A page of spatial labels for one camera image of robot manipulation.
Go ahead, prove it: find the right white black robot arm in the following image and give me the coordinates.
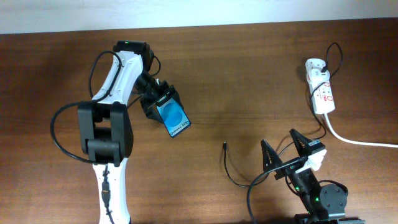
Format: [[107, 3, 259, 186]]
[[261, 129, 366, 223]]

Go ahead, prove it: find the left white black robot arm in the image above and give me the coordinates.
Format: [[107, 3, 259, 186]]
[[78, 40, 191, 223]]

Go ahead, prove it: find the thick white power cord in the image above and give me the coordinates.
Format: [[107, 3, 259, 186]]
[[322, 113, 398, 149]]

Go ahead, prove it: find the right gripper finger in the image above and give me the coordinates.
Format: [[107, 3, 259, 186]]
[[289, 129, 312, 156], [261, 139, 282, 172]]

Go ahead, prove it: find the thin black charging cable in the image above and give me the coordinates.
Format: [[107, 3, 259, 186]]
[[222, 42, 344, 188]]

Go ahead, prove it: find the white USB charger plug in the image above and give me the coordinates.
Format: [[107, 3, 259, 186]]
[[307, 68, 330, 84]]

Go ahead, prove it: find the blue screen Galaxy smartphone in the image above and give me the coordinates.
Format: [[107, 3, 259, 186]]
[[156, 98, 191, 138]]

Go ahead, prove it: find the white power strip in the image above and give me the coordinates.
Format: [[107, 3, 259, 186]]
[[305, 58, 335, 114]]

